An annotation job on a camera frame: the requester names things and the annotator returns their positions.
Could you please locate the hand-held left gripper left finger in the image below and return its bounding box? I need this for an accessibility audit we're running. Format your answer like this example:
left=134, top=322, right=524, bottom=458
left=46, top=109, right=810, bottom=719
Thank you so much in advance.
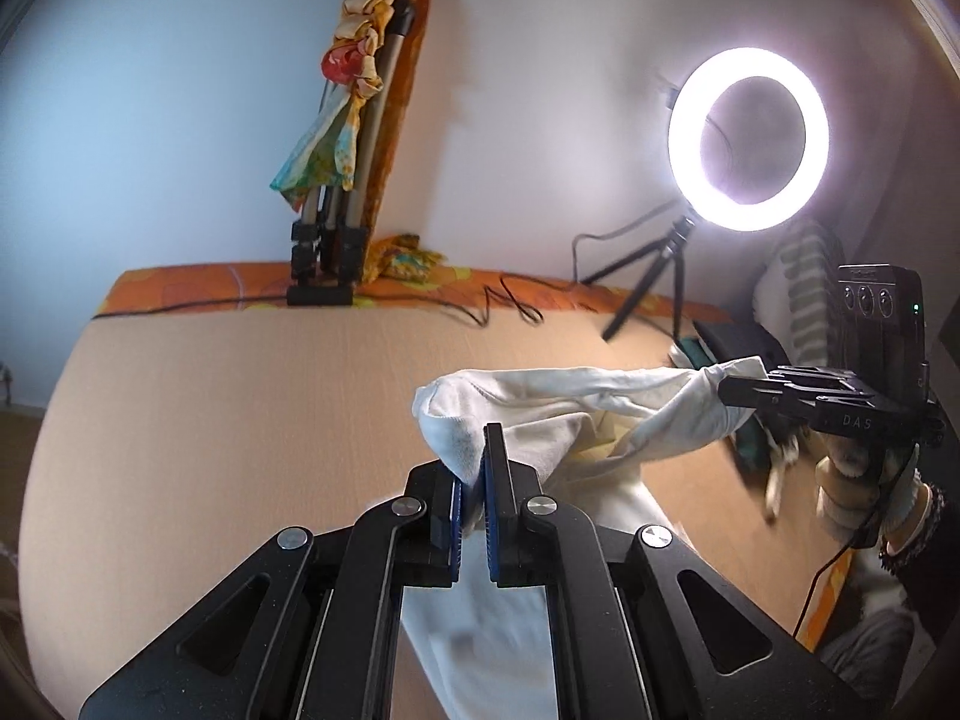
left=79, top=461, right=462, bottom=720

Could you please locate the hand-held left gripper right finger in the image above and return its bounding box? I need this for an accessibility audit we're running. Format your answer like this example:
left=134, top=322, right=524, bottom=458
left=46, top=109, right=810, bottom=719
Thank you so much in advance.
left=484, top=422, right=826, bottom=720

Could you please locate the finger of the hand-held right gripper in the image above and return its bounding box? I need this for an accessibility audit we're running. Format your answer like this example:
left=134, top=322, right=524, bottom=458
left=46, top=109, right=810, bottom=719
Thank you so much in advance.
left=716, top=375, right=833, bottom=422
left=766, top=365, right=877, bottom=397

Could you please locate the white t-shirt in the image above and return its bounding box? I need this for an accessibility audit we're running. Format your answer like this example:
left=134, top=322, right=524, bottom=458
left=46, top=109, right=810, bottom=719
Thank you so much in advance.
left=401, top=358, right=770, bottom=720

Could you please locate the person's right forearm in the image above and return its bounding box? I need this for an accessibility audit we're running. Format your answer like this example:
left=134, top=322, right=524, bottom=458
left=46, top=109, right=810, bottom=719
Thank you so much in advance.
left=881, top=495, right=960, bottom=616

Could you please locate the person's right hand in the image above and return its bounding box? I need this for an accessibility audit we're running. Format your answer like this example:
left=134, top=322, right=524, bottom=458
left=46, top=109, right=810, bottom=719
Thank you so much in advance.
left=815, top=439, right=931, bottom=552

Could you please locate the dark green cloth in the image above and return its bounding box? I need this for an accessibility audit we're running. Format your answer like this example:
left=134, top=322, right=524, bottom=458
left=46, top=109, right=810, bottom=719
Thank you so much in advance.
left=670, top=341, right=773, bottom=475

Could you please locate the striped grey-white pillow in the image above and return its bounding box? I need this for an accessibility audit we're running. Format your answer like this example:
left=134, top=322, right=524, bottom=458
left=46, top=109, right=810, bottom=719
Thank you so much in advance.
left=754, top=219, right=852, bottom=368

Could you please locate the small black tripod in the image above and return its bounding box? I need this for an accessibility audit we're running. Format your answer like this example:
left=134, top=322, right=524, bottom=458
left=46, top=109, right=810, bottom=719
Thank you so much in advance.
left=581, top=214, right=698, bottom=342

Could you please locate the patterned dark clothing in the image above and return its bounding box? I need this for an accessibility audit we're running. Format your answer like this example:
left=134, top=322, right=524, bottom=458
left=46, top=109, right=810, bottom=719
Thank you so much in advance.
left=817, top=562, right=938, bottom=691

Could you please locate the small yellow-green cloth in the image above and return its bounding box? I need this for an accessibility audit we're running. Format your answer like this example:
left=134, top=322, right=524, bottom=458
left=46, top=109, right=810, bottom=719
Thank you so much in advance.
left=367, top=234, right=451, bottom=286

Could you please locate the colourful knotted scarf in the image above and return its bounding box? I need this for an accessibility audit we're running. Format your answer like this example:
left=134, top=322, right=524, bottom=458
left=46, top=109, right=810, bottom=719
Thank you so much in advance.
left=271, top=0, right=417, bottom=212

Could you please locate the white drawstring bag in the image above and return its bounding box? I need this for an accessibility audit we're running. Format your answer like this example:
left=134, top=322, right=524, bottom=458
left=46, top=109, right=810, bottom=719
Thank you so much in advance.
left=761, top=427, right=800, bottom=522

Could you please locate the beaded bracelet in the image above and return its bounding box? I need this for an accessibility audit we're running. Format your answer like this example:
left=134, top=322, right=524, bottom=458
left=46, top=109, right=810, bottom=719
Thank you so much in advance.
left=877, top=484, right=947, bottom=575

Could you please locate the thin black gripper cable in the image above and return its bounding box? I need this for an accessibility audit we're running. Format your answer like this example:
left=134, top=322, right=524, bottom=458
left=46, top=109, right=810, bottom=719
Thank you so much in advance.
left=795, top=450, right=920, bottom=631

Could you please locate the black power cable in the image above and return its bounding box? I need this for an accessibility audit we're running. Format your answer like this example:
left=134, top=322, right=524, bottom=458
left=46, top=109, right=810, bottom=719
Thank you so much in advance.
left=97, top=202, right=680, bottom=327

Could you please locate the white ring light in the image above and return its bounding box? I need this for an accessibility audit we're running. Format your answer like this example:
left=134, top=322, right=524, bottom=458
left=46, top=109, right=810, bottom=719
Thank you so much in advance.
left=667, top=47, right=830, bottom=235

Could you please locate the folded grey camera tripod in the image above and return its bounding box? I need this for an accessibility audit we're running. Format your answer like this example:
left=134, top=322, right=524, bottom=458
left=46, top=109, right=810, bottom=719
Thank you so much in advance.
left=287, top=4, right=417, bottom=308

